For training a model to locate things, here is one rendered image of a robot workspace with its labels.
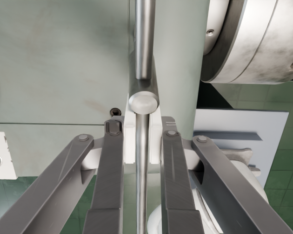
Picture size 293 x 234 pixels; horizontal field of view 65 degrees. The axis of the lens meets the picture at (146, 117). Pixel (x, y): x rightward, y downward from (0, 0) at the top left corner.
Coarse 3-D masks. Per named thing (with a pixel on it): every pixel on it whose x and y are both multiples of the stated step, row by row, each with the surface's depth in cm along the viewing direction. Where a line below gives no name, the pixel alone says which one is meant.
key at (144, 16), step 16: (144, 0) 13; (144, 16) 13; (144, 32) 14; (144, 48) 15; (144, 64) 16; (144, 128) 20; (144, 144) 21; (144, 160) 22; (144, 176) 23; (144, 192) 24; (144, 208) 26; (144, 224) 27
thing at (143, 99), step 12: (132, 60) 19; (132, 72) 18; (132, 84) 17; (144, 84) 16; (156, 84) 17; (132, 96) 16; (144, 96) 16; (156, 96) 16; (132, 108) 16; (144, 108) 16; (156, 108) 17
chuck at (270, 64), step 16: (288, 0) 25; (272, 16) 26; (288, 16) 26; (272, 32) 27; (288, 32) 27; (272, 48) 29; (288, 48) 29; (256, 64) 32; (272, 64) 32; (288, 64) 32; (240, 80) 37; (256, 80) 37; (272, 80) 36; (288, 80) 36
